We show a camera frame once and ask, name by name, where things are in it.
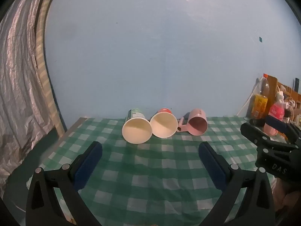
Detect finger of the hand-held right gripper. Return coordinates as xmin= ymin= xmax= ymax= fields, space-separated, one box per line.
xmin=240 ymin=122 xmax=296 ymax=151
xmin=250 ymin=115 xmax=301 ymax=144

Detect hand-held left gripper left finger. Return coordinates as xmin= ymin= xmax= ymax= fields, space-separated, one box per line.
xmin=25 ymin=141 xmax=103 ymax=226

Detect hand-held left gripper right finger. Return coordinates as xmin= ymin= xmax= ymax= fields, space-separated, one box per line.
xmin=198 ymin=142 xmax=275 ymax=226

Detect green paper cup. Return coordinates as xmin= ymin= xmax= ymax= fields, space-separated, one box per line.
xmin=122 ymin=108 xmax=152 ymax=144

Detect red paper cup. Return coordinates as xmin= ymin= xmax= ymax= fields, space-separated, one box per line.
xmin=150 ymin=108 xmax=178 ymax=138

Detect person's right hand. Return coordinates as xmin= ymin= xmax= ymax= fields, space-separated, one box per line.
xmin=273 ymin=178 xmax=301 ymax=218

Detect pink label drink bottle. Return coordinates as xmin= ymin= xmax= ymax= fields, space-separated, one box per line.
xmin=263 ymin=98 xmax=286 ymax=136

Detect orange label drink bottle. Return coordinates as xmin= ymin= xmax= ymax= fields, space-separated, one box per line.
xmin=250 ymin=73 xmax=270 ymax=120

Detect wooden shelf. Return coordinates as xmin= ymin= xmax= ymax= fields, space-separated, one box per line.
xmin=268 ymin=75 xmax=301 ymax=124

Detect green checkered tablecloth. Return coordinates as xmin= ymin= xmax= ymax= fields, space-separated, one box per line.
xmin=28 ymin=116 xmax=283 ymax=226

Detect silver curtain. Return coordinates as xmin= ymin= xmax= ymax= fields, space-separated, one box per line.
xmin=0 ymin=0 xmax=58 ymax=193

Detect pink plastic cup with handle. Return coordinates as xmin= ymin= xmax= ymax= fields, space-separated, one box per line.
xmin=177 ymin=108 xmax=208 ymax=136

